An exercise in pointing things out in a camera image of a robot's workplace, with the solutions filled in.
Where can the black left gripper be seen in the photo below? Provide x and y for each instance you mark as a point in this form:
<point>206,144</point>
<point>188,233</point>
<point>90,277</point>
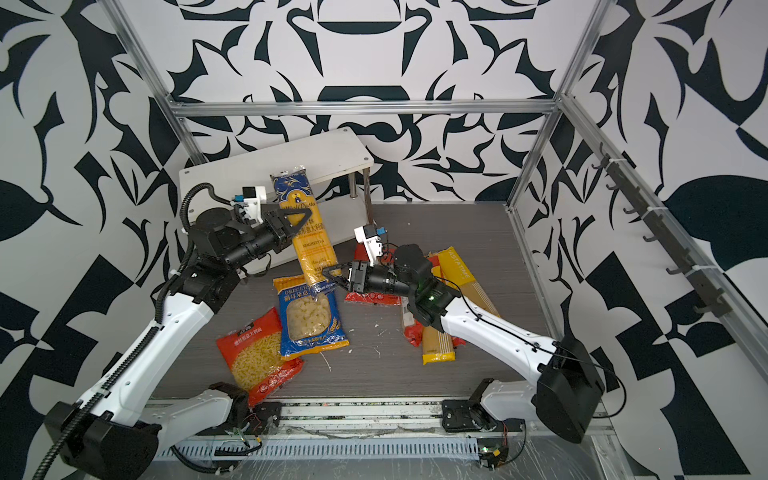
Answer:
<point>273,228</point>

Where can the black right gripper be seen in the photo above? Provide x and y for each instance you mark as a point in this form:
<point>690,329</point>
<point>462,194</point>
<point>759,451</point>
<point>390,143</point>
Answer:
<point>360,276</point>

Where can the blue gold spaghetti pack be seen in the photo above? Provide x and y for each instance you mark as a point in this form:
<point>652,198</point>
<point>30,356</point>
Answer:
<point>312,244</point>

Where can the red spaghetti pack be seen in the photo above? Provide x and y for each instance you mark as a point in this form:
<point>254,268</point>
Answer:
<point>412,329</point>

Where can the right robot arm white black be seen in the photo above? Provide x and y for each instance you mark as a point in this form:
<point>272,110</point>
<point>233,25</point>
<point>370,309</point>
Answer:
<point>560,384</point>

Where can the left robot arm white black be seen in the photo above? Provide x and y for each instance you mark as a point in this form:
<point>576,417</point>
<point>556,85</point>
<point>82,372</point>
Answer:
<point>109,432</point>

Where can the blue orecchiette pasta bag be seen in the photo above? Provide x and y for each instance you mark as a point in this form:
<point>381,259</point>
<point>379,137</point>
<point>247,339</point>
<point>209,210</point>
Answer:
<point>310,324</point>

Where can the yellow Pastatime spaghetti pack right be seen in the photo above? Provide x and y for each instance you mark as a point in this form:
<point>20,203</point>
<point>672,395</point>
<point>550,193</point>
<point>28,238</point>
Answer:
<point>449,265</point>

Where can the yellow pastatime spaghetti pack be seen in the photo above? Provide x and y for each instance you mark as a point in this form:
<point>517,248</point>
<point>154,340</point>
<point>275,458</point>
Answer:
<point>437,347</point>
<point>449,265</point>

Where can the yellow Pastatime spaghetti pack front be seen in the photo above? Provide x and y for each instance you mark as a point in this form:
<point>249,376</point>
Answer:
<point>437,347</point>

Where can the red macaroni bag near left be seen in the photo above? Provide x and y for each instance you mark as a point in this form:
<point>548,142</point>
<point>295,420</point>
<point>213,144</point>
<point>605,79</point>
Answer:
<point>253,356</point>

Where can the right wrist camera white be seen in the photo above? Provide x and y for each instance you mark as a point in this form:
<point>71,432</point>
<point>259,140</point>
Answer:
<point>369,236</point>

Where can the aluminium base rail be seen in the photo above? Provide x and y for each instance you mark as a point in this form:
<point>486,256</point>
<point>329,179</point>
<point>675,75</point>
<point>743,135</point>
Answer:
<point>313,417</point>

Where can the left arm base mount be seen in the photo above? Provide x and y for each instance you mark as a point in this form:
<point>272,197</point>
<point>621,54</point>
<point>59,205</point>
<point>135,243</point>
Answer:
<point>253,420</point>

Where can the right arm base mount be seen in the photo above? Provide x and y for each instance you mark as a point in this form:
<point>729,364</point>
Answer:
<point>468,416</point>

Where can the white slotted cable duct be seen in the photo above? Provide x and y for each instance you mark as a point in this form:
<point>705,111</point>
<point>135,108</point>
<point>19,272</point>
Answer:
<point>335,449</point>

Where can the black hook rail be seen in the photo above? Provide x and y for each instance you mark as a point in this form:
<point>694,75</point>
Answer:
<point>666,232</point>

